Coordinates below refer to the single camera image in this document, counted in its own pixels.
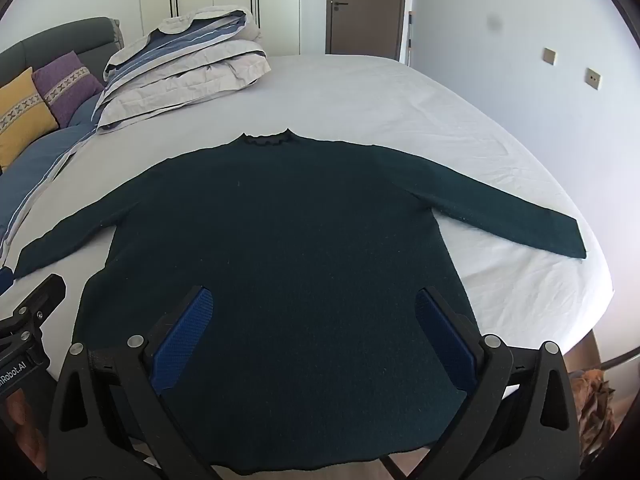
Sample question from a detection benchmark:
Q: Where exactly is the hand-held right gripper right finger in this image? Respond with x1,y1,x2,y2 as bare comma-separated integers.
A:
415,287,583,480

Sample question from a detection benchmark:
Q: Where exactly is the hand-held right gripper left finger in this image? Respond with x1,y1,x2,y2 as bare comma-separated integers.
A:
46,285,216,480

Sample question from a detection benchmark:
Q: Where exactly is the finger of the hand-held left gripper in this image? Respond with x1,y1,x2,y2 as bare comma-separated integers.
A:
12,274,67,328

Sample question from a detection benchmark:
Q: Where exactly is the brown patterned cloth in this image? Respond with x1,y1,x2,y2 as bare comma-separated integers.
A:
569,367,617,467

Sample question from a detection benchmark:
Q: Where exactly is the yellow patterned cushion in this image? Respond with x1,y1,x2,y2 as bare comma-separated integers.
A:
0,67,60,172

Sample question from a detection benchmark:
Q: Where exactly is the folded grey blue duvet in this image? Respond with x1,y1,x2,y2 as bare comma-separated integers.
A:
95,5,272,134

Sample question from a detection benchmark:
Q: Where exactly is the purple patterned cushion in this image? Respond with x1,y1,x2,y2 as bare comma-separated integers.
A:
32,51,105,129

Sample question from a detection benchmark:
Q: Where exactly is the person's left hand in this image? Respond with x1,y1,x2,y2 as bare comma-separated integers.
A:
0,385,48,471

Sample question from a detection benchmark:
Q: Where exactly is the bed with white sheet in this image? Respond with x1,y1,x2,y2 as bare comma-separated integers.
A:
0,54,615,411

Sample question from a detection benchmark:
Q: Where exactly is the blue striped bedding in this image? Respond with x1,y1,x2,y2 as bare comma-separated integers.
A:
0,94,103,263

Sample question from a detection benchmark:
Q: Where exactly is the dark green sweater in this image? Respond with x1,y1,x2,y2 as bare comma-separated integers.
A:
14,129,587,473

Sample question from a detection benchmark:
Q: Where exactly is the brown door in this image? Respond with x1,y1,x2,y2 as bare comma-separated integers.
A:
326,0,408,62

